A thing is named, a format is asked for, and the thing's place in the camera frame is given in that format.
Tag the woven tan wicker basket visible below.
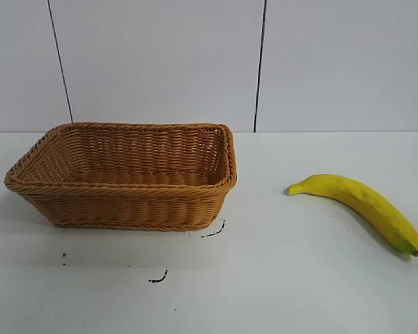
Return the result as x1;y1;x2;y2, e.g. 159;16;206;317
3;121;238;231

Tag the yellow banana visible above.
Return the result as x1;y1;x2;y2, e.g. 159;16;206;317
286;173;418;257

